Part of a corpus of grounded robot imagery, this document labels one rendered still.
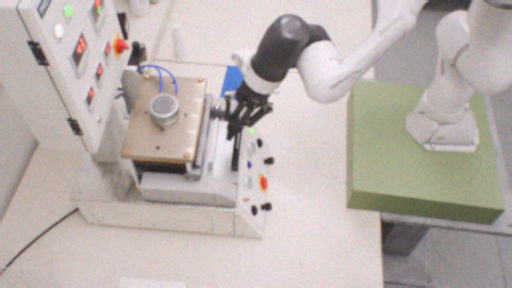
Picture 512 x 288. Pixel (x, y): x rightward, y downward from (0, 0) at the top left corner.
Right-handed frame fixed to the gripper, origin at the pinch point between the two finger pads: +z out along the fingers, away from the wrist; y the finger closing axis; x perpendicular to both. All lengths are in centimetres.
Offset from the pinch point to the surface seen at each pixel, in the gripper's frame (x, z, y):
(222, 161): -4.5, 9.4, 0.5
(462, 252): 18, 66, 132
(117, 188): -13.3, 22.8, -25.0
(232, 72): 51, 31, 5
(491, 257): 17, 62, 143
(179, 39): 57, 29, -18
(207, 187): -14.7, 7.5, -2.9
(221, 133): 5.1, 9.9, -0.8
